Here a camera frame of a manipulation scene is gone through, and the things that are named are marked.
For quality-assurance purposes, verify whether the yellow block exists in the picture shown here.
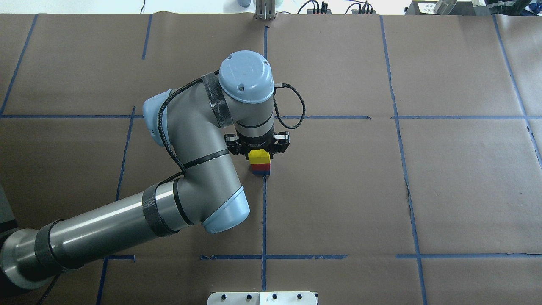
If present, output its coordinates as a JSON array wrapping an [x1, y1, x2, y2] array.
[[248, 149, 271, 165]]

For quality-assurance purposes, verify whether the white mounting plate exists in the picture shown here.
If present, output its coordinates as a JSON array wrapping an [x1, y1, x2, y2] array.
[[207, 291, 319, 305]]

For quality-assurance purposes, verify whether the brown paper table cover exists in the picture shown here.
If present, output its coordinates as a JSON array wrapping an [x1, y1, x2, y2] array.
[[1, 12, 541, 305]]

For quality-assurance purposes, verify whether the aluminium frame post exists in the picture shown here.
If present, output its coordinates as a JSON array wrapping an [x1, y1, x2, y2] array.
[[253, 0, 276, 20]]

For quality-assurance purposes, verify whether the blue block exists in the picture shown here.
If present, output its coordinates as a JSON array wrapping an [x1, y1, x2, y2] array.
[[252, 171, 271, 176]]

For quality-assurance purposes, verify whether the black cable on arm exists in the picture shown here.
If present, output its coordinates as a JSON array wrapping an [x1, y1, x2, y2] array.
[[158, 70, 306, 183]]

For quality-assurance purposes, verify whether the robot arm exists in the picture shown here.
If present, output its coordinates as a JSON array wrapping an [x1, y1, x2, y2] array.
[[1, 50, 290, 297]]

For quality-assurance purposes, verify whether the red block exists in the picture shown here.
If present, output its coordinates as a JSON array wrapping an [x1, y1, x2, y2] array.
[[250, 164, 271, 171]]

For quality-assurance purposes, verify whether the black power strip right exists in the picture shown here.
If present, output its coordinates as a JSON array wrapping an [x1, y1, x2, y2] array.
[[352, 1, 377, 15]]

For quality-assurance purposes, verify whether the black power strip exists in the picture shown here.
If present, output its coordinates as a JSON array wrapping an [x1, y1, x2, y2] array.
[[306, 1, 332, 15], [352, 1, 377, 15]]

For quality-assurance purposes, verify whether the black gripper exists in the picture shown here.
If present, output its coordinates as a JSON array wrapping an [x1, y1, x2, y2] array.
[[224, 131, 290, 160]]

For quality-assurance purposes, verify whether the black power strip left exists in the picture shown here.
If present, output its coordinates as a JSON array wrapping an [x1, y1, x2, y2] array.
[[306, 1, 332, 15]]

